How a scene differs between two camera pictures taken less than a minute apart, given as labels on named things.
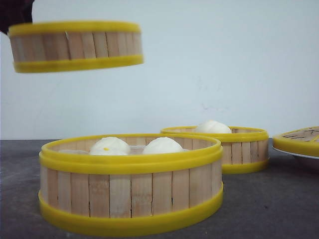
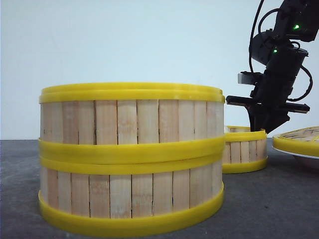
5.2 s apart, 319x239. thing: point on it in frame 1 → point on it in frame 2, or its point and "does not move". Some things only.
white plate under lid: (308, 157) does not move
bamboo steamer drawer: (243, 149) does not move
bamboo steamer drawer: (50, 46) → (131, 121)
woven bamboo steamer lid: (304, 140) does not move
